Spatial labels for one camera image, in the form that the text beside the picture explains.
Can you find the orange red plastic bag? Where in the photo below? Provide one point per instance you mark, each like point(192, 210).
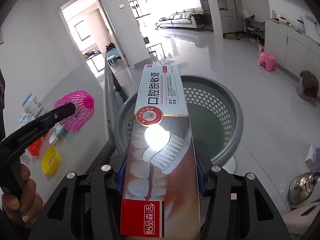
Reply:
point(34, 148)

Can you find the person's left hand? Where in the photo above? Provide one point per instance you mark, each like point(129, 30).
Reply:
point(29, 206)

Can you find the shoe rack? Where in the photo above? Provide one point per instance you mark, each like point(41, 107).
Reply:
point(255, 30)

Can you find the white bottle on cabinet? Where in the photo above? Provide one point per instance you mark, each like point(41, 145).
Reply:
point(300, 24)

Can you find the blue white tissue pack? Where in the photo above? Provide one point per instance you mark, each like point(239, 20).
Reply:
point(25, 119)

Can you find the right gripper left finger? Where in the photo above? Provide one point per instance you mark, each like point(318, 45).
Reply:
point(84, 206)

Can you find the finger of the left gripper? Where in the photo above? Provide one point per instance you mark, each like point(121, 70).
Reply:
point(49, 119)

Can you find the pink mesh basket toy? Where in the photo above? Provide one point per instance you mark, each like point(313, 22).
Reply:
point(84, 110)

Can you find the small white cap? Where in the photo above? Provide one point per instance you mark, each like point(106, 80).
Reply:
point(53, 138)

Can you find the steel kettle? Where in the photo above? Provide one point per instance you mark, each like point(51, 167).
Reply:
point(301, 188)

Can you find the pink plastic stool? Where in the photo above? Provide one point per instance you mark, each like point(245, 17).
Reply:
point(268, 61)

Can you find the white jar blue lid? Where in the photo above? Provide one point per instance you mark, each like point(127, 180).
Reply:
point(32, 105)

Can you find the toothpaste box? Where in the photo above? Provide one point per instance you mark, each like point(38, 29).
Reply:
point(160, 197)

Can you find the white sideboard cabinet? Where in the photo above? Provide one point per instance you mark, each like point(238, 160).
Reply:
point(294, 51)

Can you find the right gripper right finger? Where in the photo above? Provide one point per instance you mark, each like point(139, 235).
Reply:
point(239, 207)

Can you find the brown cloth on basket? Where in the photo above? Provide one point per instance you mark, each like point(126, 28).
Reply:
point(308, 86)

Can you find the grey perforated trash basket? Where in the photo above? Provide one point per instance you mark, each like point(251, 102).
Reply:
point(216, 119)

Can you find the grey sofa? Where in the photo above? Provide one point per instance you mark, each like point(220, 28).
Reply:
point(193, 18)

